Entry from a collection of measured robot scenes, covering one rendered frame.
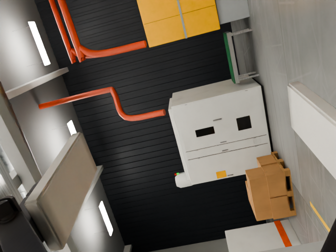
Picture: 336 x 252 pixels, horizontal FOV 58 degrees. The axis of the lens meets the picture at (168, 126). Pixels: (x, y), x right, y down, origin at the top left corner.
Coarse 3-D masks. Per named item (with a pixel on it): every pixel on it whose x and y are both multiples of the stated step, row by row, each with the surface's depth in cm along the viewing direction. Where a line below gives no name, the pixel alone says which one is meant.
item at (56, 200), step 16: (80, 144) 19; (64, 160) 16; (80, 160) 18; (48, 176) 15; (64, 176) 16; (80, 176) 18; (32, 192) 14; (48, 192) 14; (64, 192) 15; (80, 192) 17; (32, 208) 13; (48, 208) 14; (64, 208) 15; (48, 224) 14; (64, 224) 15; (48, 240) 14; (64, 240) 14
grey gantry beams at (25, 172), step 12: (0, 96) 242; (0, 108) 239; (0, 120) 239; (12, 120) 250; (0, 132) 243; (12, 132) 247; (12, 144) 247; (24, 144) 259; (12, 156) 252; (24, 156) 255; (24, 168) 256; (36, 168) 268; (24, 180) 261; (36, 180) 264; (72, 240) 301
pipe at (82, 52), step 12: (60, 0) 734; (60, 24) 784; (72, 24) 756; (72, 36) 761; (72, 48) 806; (84, 48) 772; (108, 48) 775; (120, 48) 766; (132, 48) 766; (72, 60) 813; (72, 96) 880; (84, 96) 876; (120, 108) 826; (132, 120) 799
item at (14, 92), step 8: (56, 72) 992; (64, 72) 1053; (32, 80) 873; (40, 80) 877; (48, 80) 926; (16, 88) 752; (24, 88) 787; (8, 96) 713; (96, 176) 1125; (88, 192) 1026; (80, 208) 943; (128, 248) 1314
